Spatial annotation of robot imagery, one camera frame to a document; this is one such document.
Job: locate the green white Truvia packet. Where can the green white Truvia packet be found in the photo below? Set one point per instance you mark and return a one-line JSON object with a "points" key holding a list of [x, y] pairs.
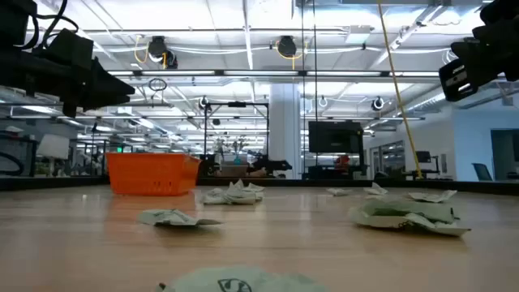
{"points": [[170, 217], [243, 280], [375, 190], [243, 197], [254, 187], [377, 221], [430, 197], [338, 191], [237, 185]]}

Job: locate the black aluminium table frame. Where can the black aluminium table frame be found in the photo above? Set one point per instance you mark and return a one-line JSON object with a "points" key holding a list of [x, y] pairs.
{"points": [[61, 183]]}

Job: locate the orange plastic basket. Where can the orange plastic basket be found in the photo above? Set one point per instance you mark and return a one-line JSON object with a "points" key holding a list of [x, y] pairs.
{"points": [[150, 174]]}

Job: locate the red round object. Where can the red round object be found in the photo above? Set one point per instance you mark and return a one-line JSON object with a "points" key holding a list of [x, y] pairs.
{"points": [[342, 162]]}

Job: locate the teal vase with flowers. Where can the teal vase with flowers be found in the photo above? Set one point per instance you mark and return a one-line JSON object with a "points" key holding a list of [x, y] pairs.
{"points": [[237, 160]]}

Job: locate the large black monitor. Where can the large black monitor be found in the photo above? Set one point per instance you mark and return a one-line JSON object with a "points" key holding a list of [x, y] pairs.
{"points": [[334, 137]]}

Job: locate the brown cardboard box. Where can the brown cardboard box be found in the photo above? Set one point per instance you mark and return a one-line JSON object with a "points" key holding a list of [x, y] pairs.
{"points": [[233, 171]]}

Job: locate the black background rig frame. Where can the black background rig frame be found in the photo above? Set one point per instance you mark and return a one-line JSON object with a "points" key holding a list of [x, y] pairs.
{"points": [[237, 104]]}

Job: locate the black background robot arm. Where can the black background robot arm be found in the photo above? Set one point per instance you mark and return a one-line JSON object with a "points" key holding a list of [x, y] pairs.
{"points": [[271, 165], [208, 166]]}

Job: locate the blue office chair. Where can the blue office chair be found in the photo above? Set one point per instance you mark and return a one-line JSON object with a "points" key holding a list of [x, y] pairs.
{"points": [[482, 172]]}

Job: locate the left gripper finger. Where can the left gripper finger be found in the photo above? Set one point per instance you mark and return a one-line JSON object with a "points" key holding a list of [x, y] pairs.
{"points": [[113, 83], [105, 102]]}

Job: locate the long linear ceiling light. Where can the long linear ceiling light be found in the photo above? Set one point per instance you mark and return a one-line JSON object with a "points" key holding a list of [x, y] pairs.
{"points": [[182, 73]]}

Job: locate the black monitor cart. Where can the black monitor cart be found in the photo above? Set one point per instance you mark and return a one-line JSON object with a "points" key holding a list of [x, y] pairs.
{"points": [[324, 172]]}

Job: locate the white square column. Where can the white square column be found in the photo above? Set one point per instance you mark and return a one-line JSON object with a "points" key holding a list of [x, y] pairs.
{"points": [[284, 130]]}

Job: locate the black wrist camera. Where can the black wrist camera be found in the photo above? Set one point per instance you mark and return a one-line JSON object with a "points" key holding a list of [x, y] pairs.
{"points": [[456, 81], [73, 48]]}

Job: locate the small black desk monitor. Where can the small black desk monitor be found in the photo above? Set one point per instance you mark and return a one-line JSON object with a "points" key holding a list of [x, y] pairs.
{"points": [[423, 156]]}

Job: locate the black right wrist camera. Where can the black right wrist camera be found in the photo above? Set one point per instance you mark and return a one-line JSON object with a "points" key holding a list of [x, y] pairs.
{"points": [[456, 81]]}

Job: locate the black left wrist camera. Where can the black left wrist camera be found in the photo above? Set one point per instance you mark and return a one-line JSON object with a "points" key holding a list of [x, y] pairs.
{"points": [[73, 48]]}

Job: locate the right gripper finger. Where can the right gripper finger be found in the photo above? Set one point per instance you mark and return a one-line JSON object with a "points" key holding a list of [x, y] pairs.
{"points": [[464, 49], [486, 32]]}

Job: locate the white board panel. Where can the white board panel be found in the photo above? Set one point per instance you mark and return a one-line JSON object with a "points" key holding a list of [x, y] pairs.
{"points": [[52, 146]]}

